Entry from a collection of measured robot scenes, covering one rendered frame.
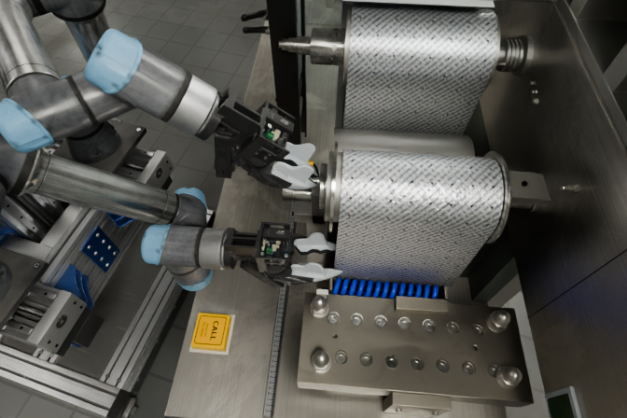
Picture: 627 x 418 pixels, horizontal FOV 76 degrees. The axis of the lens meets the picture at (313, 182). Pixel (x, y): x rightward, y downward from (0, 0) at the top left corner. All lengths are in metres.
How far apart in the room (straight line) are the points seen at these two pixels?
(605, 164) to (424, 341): 0.42
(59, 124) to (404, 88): 0.53
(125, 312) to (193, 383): 0.92
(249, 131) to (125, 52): 0.18
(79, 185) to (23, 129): 0.21
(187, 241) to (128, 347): 1.03
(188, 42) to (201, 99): 2.66
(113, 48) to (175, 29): 2.82
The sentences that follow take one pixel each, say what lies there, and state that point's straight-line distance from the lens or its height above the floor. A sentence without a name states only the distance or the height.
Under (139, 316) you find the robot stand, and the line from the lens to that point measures 1.77.
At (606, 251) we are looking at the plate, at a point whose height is 1.36.
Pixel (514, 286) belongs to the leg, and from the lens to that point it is 1.27.
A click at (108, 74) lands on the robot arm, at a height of 1.48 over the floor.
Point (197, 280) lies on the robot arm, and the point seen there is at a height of 1.01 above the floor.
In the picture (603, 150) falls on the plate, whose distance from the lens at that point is 0.60.
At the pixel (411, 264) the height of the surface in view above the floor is 1.11.
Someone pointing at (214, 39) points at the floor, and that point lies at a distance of 3.19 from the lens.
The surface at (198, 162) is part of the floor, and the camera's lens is 2.37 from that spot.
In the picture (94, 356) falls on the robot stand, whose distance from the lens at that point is 1.81.
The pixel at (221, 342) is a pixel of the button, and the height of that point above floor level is 0.92.
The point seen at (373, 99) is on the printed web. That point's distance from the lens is 0.75.
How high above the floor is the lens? 1.79
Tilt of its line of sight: 55 degrees down
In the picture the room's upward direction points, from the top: straight up
